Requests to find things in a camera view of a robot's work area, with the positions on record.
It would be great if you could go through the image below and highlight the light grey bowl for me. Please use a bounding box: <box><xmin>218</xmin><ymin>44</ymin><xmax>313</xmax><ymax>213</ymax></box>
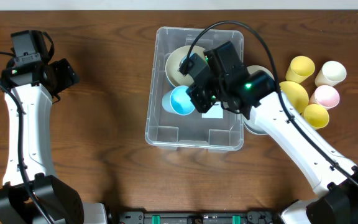
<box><xmin>242</xmin><ymin>116</ymin><xmax>267</xmax><ymax>136</ymax></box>

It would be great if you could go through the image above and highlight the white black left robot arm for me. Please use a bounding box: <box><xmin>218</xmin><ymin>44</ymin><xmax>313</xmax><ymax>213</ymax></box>
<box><xmin>0</xmin><ymin>57</ymin><xmax>109</xmax><ymax>223</ymax></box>

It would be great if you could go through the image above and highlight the yellow cup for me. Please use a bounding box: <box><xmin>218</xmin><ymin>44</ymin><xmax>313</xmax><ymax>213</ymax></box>
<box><xmin>285</xmin><ymin>55</ymin><xmax>315</xmax><ymax>83</ymax></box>
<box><xmin>302</xmin><ymin>104</ymin><xmax>329</xmax><ymax>129</ymax></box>

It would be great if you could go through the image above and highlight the cream beige bowl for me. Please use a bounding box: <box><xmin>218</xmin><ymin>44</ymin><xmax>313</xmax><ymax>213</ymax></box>
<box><xmin>165</xmin><ymin>45</ymin><xmax>194</xmax><ymax>88</ymax></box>

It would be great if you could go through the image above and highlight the white paper label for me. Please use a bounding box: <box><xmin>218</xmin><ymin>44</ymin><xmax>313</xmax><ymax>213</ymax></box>
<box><xmin>201</xmin><ymin>102</ymin><xmax>223</xmax><ymax>119</ymax></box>

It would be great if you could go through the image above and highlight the cream white cup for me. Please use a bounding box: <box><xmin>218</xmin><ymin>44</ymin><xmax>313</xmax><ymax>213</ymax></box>
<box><xmin>314</xmin><ymin>61</ymin><xmax>347</xmax><ymax>86</ymax></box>

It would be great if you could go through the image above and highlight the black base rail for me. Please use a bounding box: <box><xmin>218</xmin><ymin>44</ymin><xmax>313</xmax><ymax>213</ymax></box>
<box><xmin>112</xmin><ymin>210</ymin><xmax>281</xmax><ymax>224</ymax></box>

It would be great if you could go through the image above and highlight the clear plastic storage container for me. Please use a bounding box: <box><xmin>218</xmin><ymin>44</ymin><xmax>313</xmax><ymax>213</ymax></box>
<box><xmin>145</xmin><ymin>27</ymin><xmax>244</xmax><ymax>151</ymax></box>

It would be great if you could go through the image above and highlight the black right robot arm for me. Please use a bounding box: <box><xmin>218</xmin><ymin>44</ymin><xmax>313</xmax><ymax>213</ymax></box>
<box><xmin>180</xmin><ymin>42</ymin><xmax>358</xmax><ymax>223</ymax></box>

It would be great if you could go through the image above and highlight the yellow bowl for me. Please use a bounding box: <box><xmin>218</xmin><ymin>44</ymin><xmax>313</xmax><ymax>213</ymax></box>
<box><xmin>279</xmin><ymin>81</ymin><xmax>309</xmax><ymax>114</ymax></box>

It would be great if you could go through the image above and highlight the pink cup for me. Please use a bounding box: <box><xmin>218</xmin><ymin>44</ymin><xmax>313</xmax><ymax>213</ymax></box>
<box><xmin>309</xmin><ymin>85</ymin><xmax>341</xmax><ymax>110</ymax></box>

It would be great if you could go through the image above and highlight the white bowl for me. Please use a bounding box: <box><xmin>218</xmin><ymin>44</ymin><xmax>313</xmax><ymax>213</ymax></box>
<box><xmin>247</xmin><ymin>65</ymin><xmax>274</xmax><ymax>79</ymax></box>

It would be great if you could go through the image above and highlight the light blue cup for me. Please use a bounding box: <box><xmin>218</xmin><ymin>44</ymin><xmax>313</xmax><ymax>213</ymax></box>
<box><xmin>162</xmin><ymin>85</ymin><xmax>195</xmax><ymax>116</ymax></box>

